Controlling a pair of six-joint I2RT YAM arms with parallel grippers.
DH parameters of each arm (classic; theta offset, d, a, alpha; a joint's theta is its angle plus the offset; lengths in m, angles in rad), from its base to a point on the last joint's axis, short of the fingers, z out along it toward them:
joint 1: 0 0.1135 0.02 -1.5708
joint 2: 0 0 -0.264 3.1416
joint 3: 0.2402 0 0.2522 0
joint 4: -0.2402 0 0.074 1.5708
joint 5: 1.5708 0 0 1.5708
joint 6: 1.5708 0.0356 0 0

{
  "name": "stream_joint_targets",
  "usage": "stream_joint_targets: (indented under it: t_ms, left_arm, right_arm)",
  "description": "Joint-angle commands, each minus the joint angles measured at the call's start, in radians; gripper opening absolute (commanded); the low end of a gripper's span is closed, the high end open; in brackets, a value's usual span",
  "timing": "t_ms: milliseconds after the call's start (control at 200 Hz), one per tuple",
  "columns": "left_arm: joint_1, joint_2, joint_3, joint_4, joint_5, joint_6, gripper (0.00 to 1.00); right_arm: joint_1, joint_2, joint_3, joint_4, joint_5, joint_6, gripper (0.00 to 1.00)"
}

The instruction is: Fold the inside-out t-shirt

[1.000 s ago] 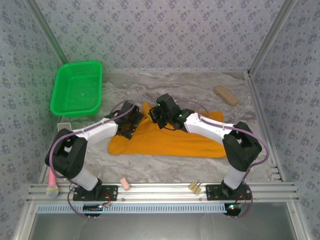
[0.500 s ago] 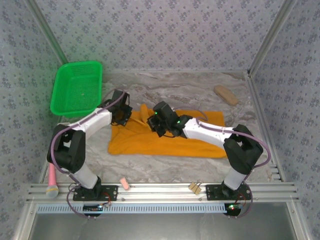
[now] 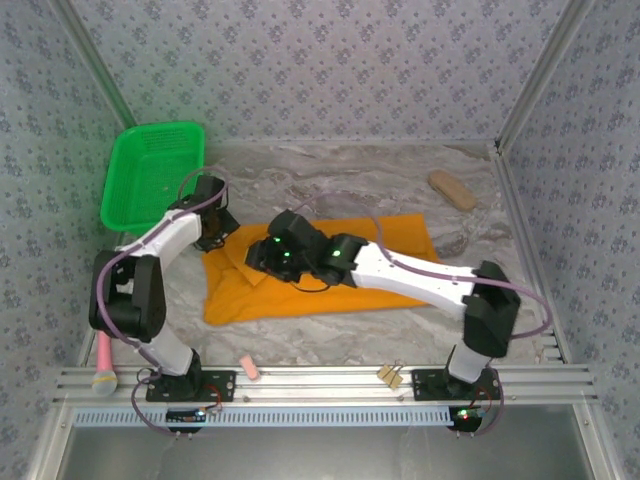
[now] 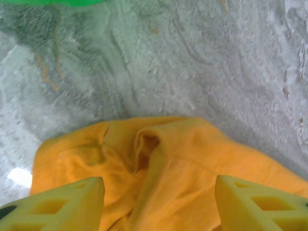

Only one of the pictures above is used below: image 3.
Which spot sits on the orange t-shirt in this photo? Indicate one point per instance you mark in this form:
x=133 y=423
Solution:
x=280 y=305

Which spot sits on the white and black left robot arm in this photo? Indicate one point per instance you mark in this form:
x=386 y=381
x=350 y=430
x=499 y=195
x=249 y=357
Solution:
x=170 y=235

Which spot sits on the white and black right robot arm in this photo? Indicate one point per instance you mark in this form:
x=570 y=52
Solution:
x=400 y=275

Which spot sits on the green plastic basket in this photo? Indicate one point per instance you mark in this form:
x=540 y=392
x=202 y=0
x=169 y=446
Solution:
x=145 y=175

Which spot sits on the tan burlap glasses case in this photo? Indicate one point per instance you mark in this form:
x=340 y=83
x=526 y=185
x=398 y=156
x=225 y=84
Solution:
x=452 y=192

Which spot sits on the gold binder clip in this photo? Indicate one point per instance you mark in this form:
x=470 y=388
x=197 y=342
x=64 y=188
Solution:
x=390 y=375

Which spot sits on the pink toy microphone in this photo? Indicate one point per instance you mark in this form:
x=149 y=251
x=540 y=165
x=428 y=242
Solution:
x=104 y=357

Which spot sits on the aluminium mounting rail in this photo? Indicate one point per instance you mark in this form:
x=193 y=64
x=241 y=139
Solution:
x=320 y=385

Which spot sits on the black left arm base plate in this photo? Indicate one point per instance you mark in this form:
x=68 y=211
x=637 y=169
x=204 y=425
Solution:
x=220 y=387

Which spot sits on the aluminium frame post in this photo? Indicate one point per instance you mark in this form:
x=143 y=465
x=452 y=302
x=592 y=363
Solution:
x=549 y=65
x=95 y=65

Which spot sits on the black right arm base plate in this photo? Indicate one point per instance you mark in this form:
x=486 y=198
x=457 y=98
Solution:
x=425 y=385

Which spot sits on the aluminium table edge rail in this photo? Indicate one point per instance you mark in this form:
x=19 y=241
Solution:
x=86 y=350
x=514 y=200

